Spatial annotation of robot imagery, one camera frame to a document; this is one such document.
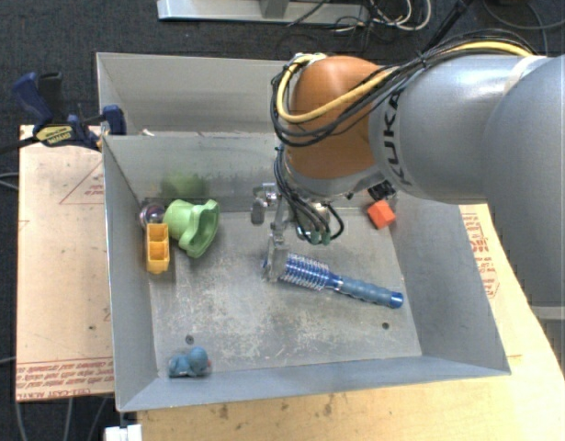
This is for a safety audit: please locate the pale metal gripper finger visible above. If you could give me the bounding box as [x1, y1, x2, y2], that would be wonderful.
[250, 182, 281, 225]
[263, 235, 290, 283]

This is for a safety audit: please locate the grey metal bin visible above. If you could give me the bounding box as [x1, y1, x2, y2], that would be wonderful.
[96, 51, 512, 413]

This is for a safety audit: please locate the green plastic cup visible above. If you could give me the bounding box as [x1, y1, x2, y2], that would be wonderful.
[163, 198, 220, 260]

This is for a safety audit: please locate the orange cube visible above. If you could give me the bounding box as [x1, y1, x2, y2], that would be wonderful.
[367, 199, 398, 231]

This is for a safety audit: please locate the blue hairbrush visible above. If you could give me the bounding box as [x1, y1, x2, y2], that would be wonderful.
[262, 252, 405, 310]

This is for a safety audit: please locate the yellow hollow block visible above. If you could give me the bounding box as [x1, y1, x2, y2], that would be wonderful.
[145, 221, 171, 276]

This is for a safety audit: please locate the blue toy animal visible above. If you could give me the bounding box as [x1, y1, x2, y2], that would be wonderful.
[167, 346, 213, 379]

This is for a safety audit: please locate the brown cardboard board, red print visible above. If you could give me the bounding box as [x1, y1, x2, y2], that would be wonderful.
[15, 124, 525, 403]

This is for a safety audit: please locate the black cylinder on white bracket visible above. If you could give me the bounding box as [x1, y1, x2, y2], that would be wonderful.
[367, 182, 398, 202]

